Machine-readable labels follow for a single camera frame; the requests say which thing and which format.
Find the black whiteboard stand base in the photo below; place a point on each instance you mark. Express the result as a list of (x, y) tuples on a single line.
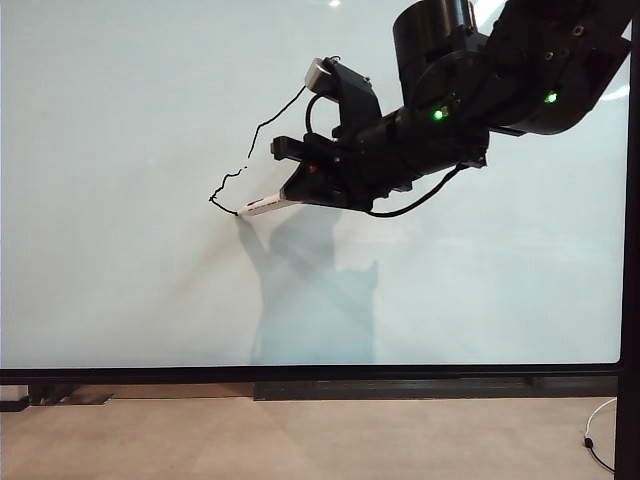
[(42, 394)]

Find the white whiteboard marker black tip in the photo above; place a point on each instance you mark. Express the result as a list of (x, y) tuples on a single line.
[(262, 204)]

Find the black marker ink line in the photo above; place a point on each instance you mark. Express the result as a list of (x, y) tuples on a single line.
[(281, 107)]

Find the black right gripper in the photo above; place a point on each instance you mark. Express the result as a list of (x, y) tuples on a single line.
[(410, 150)]

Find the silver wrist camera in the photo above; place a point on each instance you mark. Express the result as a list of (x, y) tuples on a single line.
[(317, 77)]

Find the white glass whiteboard black frame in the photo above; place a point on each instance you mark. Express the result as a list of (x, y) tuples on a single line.
[(100, 250)]

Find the flat grey metal floor plate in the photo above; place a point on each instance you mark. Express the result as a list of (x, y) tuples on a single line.
[(87, 399)]

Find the long black floor strip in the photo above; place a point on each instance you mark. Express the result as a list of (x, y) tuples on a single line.
[(400, 390)]

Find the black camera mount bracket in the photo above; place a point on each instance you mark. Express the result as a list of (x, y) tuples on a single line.
[(360, 100)]

